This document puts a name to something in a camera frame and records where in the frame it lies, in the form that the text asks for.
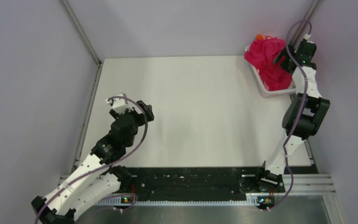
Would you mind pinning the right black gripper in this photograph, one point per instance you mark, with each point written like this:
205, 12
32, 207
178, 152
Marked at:
284, 52

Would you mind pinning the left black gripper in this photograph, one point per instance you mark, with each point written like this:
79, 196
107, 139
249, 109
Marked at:
148, 109

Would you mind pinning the magenta t-shirt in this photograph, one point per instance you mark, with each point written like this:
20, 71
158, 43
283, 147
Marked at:
261, 54

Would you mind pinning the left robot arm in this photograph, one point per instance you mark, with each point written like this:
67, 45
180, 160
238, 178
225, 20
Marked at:
100, 173

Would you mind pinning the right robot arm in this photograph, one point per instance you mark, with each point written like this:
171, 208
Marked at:
305, 114

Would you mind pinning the orange t-shirt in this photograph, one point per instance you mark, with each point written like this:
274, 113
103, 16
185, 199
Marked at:
260, 37

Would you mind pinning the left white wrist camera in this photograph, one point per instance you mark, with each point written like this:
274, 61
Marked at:
119, 103

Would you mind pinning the aluminium frame profile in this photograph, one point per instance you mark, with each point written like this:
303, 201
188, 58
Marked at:
312, 185

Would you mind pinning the grey slotted cable duct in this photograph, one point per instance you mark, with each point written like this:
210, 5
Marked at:
250, 201

